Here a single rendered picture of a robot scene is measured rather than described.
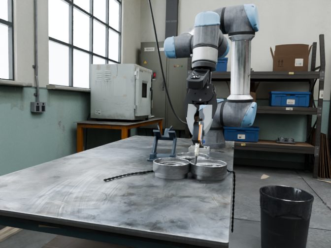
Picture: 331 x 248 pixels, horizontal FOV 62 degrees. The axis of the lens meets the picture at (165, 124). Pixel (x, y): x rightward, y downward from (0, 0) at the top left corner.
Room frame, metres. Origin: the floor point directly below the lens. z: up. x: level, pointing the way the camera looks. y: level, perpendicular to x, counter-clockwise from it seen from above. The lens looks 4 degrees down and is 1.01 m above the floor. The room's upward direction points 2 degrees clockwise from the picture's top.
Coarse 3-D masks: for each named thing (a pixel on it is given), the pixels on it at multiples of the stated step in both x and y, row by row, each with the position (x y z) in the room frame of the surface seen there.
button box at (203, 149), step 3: (189, 147) 1.01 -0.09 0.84; (192, 147) 1.01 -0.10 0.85; (201, 147) 1.01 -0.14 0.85; (204, 147) 1.02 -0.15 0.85; (207, 147) 1.02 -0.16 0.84; (189, 150) 0.99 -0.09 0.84; (192, 150) 0.99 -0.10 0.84; (201, 150) 0.98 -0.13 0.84; (204, 150) 0.98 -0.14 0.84; (207, 150) 0.98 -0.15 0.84; (201, 153) 0.98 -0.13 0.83; (204, 153) 0.98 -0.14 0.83; (207, 153) 0.98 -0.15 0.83
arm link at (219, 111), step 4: (220, 100) 1.30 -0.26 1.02; (220, 104) 1.29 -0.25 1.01; (224, 104) 1.28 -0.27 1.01; (200, 108) 1.32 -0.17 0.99; (220, 108) 1.27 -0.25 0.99; (200, 112) 1.32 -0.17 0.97; (216, 112) 1.27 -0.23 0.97; (220, 112) 1.27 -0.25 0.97; (200, 116) 1.32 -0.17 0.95; (216, 116) 1.27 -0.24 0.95; (220, 116) 1.27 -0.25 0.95; (216, 120) 1.28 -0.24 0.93; (220, 120) 1.27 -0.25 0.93; (212, 124) 1.29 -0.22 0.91; (216, 124) 1.29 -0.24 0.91; (220, 124) 1.29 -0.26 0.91
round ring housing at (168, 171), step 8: (160, 160) 0.81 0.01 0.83; (168, 160) 0.82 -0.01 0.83; (176, 160) 0.82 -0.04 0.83; (184, 160) 0.80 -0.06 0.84; (160, 168) 0.73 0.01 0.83; (168, 168) 0.72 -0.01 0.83; (176, 168) 0.72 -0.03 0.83; (184, 168) 0.73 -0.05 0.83; (160, 176) 0.74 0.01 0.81; (168, 176) 0.73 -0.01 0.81; (176, 176) 0.73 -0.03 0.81; (184, 176) 0.74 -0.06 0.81
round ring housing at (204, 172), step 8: (192, 160) 0.79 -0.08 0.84; (200, 160) 0.82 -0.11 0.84; (208, 160) 0.82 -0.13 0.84; (216, 160) 0.81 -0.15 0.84; (192, 168) 0.75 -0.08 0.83; (200, 168) 0.72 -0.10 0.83; (208, 168) 0.72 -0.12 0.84; (216, 168) 0.72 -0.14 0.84; (224, 168) 0.73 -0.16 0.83; (192, 176) 0.76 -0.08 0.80; (200, 176) 0.73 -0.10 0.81; (208, 176) 0.72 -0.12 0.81; (216, 176) 0.73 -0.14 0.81; (224, 176) 0.76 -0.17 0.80
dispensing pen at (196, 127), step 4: (200, 120) 0.80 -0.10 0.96; (196, 128) 0.78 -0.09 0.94; (196, 132) 0.77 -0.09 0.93; (196, 136) 0.76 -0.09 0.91; (192, 140) 0.77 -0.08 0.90; (196, 140) 0.76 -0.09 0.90; (196, 144) 0.77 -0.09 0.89; (196, 148) 0.76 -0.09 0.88; (196, 152) 0.76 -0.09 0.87; (196, 156) 0.75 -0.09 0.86; (196, 160) 0.75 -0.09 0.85
